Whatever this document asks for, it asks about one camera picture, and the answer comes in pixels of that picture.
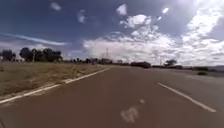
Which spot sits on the reddish grey asphalt road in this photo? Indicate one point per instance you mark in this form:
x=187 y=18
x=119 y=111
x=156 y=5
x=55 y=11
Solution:
x=110 y=90

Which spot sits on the row of distant bushes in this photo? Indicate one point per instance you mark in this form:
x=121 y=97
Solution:
x=140 y=64

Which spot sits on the dark tree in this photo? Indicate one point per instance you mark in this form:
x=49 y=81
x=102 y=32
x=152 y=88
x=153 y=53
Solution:
x=170 y=62

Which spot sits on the white painted edge line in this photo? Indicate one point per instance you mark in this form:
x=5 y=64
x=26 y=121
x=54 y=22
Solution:
x=50 y=87

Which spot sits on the row of dark trees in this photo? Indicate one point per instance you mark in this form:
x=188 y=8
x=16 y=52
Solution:
x=40 y=55

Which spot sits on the white painted lane line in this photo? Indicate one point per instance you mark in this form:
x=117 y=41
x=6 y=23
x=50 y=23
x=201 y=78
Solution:
x=186 y=97

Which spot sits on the dry brown grass verge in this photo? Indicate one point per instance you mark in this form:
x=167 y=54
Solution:
x=30 y=75

